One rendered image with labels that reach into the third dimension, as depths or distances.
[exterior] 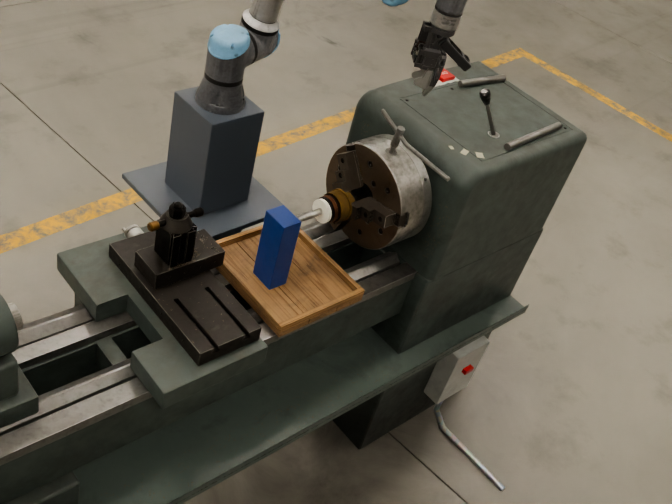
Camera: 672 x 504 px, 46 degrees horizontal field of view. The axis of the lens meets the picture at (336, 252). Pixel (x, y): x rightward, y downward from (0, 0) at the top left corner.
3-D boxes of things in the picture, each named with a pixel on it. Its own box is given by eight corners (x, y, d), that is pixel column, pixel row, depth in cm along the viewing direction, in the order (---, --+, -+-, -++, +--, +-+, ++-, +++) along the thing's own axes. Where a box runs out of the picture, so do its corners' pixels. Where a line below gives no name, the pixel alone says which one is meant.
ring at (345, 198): (341, 179, 225) (316, 187, 219) (363, 198, 220) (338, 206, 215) (334, 205, 231) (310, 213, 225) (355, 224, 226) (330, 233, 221)
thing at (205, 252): (202, 242, 215) (204, 228, 212) (223, 265, 211) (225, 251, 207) (133, 265, 203) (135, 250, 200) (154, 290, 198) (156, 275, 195)
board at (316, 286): (285, 226, 246) (288, 216, 243) (361, 300, 228) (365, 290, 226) (203, 254, 228) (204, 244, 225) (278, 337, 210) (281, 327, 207)
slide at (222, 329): (168, 237, 221) (169, 224, 218) (259, 339, 200) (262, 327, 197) (107, 256, 210) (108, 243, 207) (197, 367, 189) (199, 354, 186)
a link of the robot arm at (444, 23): (459, 7, 213) (464, 21, 207) (453, 22, 216) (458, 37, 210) (432, 1, 212) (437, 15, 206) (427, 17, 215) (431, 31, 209)
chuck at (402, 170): (336, 194, 251) (367, 114, 230) (400, 262, 238) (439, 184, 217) (314, 201, 246) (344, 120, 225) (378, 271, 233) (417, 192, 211)
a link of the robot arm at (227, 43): (195, 70, 237) (201, 28, 229) (223, 57, 247) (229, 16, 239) (228, 87, 234) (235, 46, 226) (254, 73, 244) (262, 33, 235)
